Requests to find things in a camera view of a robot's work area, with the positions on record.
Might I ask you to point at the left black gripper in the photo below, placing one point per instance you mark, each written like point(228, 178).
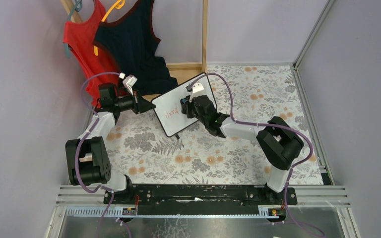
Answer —
point(136, 103)

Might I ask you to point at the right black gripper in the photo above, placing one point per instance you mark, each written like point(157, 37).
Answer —
point(190, 108)

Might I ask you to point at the small white whiteboard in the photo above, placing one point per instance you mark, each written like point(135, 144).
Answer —
point(168, 106)

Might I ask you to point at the blue whiteboard eraser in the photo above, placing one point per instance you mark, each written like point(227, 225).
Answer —
point(184, 101)

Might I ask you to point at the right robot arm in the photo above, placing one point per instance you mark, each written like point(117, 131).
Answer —
point(280, 144)

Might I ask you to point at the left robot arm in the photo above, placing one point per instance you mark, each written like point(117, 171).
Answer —
point(87, 158)

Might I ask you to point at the wooden clothes rack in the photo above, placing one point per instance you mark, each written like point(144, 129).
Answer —
point(112, 77)

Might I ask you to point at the floral table mat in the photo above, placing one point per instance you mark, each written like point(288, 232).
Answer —
point(138, 147)

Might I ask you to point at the red tank top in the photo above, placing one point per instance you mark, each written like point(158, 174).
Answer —
point(80, 38)

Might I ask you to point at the navy tank top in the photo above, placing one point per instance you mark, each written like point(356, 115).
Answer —
point(131, 42)

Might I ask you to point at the teal clothes hanger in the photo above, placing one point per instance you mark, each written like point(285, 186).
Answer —
point(73, 7)

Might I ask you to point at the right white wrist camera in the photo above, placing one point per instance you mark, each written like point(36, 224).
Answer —
point(196, 90)

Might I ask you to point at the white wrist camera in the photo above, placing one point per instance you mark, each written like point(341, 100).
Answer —
point(196, 90)
point(128, 82)

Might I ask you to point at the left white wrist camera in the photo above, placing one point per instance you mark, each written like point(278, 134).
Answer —
point(128, 82)

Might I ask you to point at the black mounting base plate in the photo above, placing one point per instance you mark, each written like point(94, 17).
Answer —
point(205, 200)

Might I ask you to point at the aluminium rail frame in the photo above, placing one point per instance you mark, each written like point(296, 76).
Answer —
point(322, 211)

